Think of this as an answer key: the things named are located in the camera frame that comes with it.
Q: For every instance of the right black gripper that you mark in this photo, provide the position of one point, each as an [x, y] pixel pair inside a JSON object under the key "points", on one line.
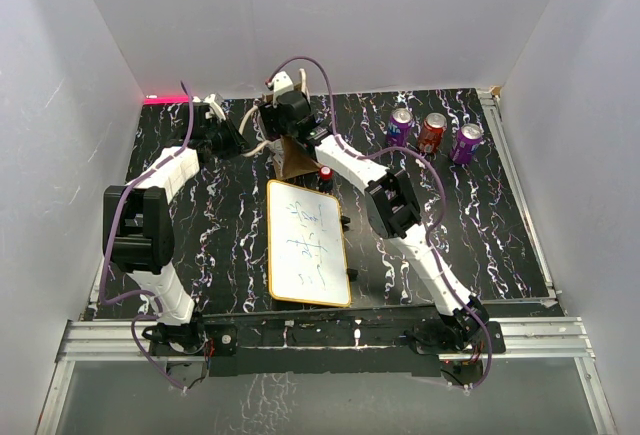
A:
{"points": [[270, 114]]}

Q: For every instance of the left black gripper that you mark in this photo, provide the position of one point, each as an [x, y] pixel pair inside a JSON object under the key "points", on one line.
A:
{"points": [[238, 146]]}

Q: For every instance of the purple fanta can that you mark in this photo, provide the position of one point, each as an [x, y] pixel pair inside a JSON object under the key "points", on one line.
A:
{"points": [[400, 124]]}

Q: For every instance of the red can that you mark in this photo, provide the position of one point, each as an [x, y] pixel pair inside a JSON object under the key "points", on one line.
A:
{"points": [[431, 133]]}

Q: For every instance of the brown canvas bag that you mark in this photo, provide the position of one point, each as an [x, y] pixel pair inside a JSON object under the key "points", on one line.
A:
{"points": [[288, 159]]}

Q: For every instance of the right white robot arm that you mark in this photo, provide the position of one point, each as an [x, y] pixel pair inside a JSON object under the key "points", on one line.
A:
{"points": [[392, 208]]}

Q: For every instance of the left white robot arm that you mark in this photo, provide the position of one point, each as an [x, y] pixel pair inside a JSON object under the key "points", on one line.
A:
{"points": [[138, 234]]}

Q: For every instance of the pink tape strip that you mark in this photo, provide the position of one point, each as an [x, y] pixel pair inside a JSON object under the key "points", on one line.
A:
{"points": [[161, 100]]}

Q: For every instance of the black board clip upper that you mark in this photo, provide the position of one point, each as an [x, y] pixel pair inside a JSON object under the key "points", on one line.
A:
{"points": [[345, 221]]}

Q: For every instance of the black board clip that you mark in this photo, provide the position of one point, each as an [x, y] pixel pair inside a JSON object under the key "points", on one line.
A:
{"points": [[352, 274], [345, 221]]}

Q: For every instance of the white dry-erase board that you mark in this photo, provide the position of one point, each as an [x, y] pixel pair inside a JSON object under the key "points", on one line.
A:
{"points": [[306, 250]]}

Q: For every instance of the black board clip lower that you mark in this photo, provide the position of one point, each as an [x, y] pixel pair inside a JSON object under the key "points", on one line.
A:
{"points": [[352, 274]]}

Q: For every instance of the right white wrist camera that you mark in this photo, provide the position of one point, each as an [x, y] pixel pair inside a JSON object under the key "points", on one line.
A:
{"points": [[279, 84]]}

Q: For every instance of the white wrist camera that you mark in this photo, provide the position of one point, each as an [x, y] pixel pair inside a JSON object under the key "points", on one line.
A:
{"points": [[214, 102], [279, 84]]}

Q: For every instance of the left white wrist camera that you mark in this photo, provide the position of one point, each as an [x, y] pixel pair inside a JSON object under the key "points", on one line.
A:
{"points": [[214, 102]]}

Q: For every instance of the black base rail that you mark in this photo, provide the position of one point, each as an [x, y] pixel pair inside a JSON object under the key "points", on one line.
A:
{"points": [[407, 338]]}

